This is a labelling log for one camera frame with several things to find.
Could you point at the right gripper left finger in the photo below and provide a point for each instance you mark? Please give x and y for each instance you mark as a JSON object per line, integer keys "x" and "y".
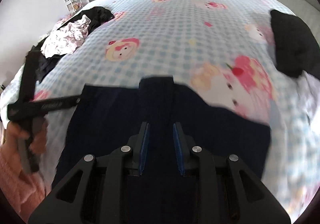
{"x": 100, "y": 189}

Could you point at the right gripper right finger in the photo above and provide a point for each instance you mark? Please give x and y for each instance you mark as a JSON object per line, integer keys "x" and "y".
{"x": 222, "y": 189}

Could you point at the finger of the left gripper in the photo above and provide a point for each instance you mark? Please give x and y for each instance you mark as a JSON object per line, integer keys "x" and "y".
{"x": 23, "y": 110}

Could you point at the navy blue striped shorts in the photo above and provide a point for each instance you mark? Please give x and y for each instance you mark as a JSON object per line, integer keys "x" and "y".
{"x": 106, "y": 118}

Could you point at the person's left hand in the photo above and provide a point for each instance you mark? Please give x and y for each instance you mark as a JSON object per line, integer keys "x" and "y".
{"x": 15, "y": 133}

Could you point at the black garment in pile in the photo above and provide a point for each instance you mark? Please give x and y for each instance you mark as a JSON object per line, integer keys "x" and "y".
{"x": 37, "y": 67}

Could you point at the pink patterned garment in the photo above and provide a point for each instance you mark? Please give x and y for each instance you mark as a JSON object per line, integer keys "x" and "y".
{"x": 66, "y": 39}

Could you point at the blue checkered cartoon blanket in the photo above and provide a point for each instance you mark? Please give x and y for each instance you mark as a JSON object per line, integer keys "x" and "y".
{"x": 225, "y": 51}

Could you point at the black folded garment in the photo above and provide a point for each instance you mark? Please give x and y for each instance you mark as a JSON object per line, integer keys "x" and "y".
{"x": 296, "y": 48}

